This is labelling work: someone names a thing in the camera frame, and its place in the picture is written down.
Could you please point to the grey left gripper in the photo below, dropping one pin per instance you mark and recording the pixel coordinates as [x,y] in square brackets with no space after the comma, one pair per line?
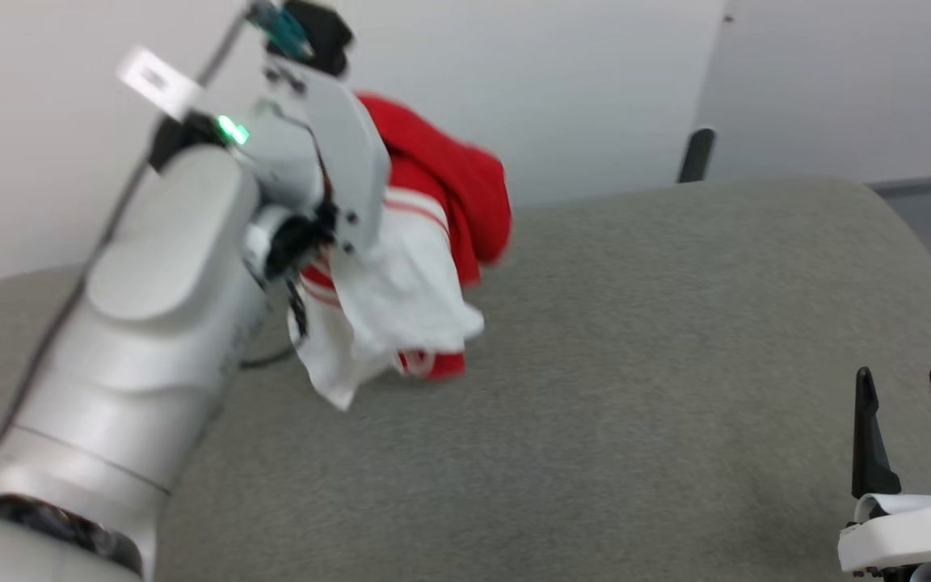
[348,162]

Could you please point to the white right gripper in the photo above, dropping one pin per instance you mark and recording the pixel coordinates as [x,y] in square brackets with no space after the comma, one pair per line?
[910,533]

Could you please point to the red and white garment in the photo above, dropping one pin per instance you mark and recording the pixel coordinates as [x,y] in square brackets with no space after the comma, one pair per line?
[437,170]

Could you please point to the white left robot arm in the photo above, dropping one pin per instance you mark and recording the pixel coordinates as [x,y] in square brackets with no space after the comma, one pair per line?
[150,323]

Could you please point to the grey fabric sofa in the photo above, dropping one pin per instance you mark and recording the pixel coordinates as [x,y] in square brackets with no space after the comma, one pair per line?
[611,404]

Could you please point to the black upright bar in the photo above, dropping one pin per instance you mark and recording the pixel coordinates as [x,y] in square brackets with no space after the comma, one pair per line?
[696,155]

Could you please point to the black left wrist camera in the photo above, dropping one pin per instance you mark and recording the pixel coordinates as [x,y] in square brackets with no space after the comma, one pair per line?
[320,36]

